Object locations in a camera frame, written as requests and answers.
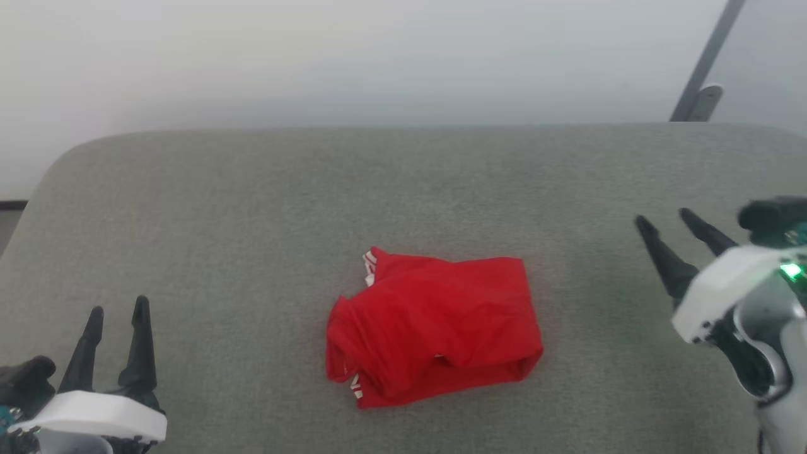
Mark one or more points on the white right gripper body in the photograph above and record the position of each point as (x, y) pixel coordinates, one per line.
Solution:
(725, 290)

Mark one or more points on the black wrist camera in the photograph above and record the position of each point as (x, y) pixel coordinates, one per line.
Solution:
(772, 221)
(25, 384)

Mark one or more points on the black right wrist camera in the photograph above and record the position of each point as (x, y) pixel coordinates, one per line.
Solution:
(772, 221)

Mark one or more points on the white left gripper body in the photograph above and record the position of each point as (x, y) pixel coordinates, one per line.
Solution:
(94, 415)

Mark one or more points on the grey padded chair back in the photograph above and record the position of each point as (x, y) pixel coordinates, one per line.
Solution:
(252, 252)

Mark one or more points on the grey pole bracket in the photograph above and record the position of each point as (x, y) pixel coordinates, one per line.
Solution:
(706, 104)

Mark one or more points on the grey metal pole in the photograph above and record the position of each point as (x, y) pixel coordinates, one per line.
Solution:
(709, 60)

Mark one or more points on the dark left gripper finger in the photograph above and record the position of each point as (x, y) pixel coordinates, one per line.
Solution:
(82, 359)
(140, 353)

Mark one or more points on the teal left camera connector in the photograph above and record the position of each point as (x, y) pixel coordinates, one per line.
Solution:
(7, 419)

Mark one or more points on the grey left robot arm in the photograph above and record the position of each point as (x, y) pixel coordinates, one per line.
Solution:
(66, 444)

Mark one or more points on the red basketball jersey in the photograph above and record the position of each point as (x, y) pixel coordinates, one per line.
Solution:
(435, 328)

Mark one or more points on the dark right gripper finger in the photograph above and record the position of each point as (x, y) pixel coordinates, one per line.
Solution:
(709, 234)
(668, 265)

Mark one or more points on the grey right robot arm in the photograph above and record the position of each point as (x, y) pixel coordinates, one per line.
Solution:
(778, 353)

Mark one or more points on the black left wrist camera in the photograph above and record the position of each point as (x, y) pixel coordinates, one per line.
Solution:
(25, 384)

